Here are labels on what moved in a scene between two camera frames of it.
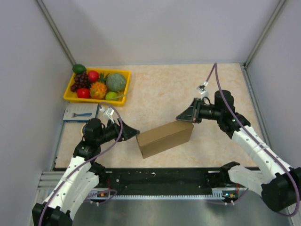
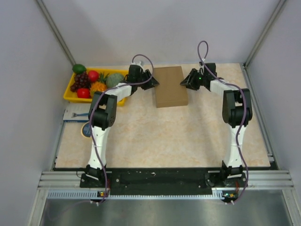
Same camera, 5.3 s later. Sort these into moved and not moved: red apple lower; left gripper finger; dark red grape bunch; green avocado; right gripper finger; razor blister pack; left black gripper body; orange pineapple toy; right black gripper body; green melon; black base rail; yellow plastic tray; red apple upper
Moved: right gripper finger; left gripper finger; left black gripper body; right black gripper body
Not moved: dark red grape bunch; green melon; red apple lower; black base rail; orange pineapple toy; yellow plastic tray; red apple upper; razor blister pack; green avocado
